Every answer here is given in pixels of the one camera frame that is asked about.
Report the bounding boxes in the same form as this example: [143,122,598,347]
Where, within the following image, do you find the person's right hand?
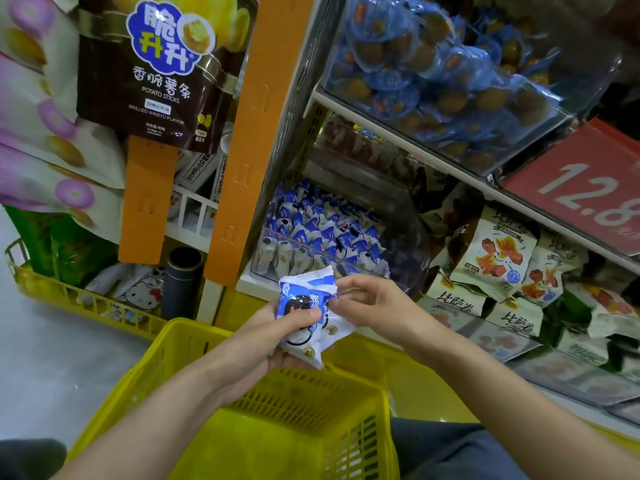
[328,273,443,348]

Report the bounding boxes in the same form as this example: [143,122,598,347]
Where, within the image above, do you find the person's left hand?
[208,303,323,398]

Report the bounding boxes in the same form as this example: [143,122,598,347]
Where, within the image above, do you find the blue white snack packet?
[275,267,357,369]

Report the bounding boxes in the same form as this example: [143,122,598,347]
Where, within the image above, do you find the yellow plastic shopping basket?
[68,317,401,480]

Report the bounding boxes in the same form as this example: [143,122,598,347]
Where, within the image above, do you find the pile of blue snack packets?
[250,179,391,281]

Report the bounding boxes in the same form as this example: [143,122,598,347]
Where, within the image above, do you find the person's left forearm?
[55,363,251,480]

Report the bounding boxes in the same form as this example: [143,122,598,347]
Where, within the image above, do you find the person's right forearm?
[418,317,640,480]

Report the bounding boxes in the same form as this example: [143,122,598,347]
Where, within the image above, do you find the store shelf with yellow base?
[200,0,640,451]

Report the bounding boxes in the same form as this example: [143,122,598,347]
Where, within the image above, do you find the yellow floor basket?
[5,237,191,341]

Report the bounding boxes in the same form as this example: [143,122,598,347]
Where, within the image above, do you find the green snack bags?
[5,205,116,288]

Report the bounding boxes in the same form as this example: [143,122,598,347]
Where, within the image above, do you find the clear plastic bin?
[245,145,431,296]

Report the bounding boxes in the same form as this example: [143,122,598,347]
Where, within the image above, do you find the dark grey cylinder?
[162,247,204,321]

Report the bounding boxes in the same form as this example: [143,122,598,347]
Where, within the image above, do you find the row of fruit print bags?
[420,205,640,426]

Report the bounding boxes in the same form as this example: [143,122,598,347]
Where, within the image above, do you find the white cartoon print packet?
[85,263,166,314]

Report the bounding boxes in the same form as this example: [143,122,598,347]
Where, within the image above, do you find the row of small brown packets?
[320,115,421,186]

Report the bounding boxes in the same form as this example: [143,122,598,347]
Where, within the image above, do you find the orange hanging strip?
[118,135,181,266]

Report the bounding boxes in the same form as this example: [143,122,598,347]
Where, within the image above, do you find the white card packet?
[175,149,221,191]

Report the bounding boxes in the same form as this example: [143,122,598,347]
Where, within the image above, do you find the red price sign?
[500,119,640,258]

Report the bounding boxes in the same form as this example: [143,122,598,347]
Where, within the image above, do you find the pile of blue jelly cups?
[325,0,576,176]

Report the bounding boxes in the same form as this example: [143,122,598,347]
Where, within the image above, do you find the grey trousers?
[0,419,531,480]

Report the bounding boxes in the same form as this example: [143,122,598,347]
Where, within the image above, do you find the black potato stick bag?
[78,0,259,154]

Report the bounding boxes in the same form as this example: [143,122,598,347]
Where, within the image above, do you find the white wire rack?
[165,185,221,254]

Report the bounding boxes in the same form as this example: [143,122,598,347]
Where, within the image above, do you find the orange shelf post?
[203,0,319,288]

